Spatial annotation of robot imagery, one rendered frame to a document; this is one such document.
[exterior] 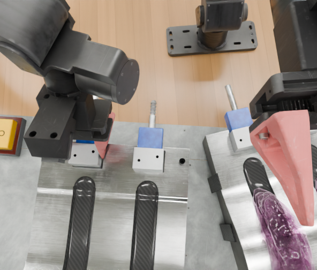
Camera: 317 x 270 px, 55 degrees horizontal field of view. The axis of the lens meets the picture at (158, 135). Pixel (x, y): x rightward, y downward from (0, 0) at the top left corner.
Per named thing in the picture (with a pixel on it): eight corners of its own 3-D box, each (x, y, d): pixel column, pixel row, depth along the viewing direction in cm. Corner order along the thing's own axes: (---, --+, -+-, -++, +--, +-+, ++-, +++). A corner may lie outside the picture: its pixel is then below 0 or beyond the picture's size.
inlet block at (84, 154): (85, 101, 59) (77, 90, 54) (111, 102, 59) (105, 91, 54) (77, 168, 56) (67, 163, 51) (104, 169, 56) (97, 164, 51)
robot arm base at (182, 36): (268, 29, 61) (263, -1, 62) (168, 36, 61) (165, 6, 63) (257, 50, 68) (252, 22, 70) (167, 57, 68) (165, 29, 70)
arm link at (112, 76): (149, 62, 41) (121, -5, 30) (122, 119, 39) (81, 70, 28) (77, 43, 44) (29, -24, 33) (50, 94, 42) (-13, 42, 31)
